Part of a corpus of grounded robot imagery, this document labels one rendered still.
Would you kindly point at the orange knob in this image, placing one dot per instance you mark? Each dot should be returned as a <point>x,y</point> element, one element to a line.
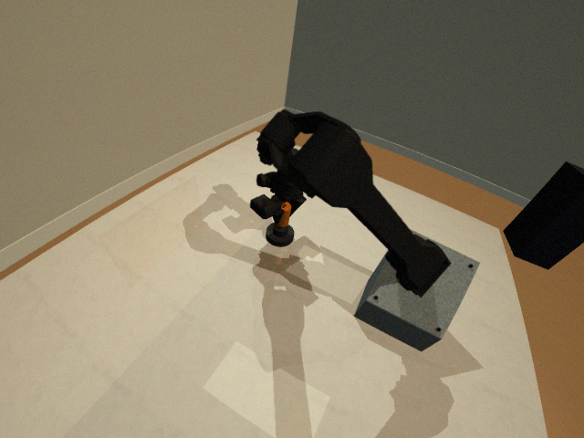
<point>285,217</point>

